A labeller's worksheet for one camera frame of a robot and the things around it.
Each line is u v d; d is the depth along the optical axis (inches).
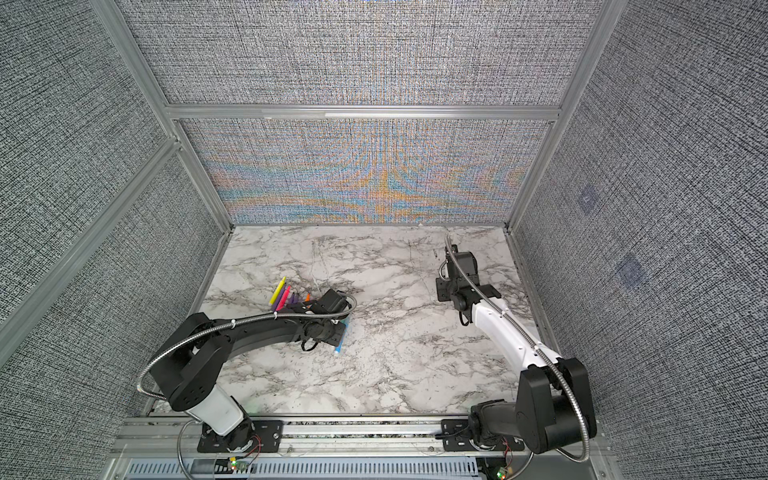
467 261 27.5
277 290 39.4
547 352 17.7
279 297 38.6
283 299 38.4
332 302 28.1
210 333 18.4
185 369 17.6
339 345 32.1
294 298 38.5
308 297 38.8
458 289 25.6
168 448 28.8
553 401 16.4
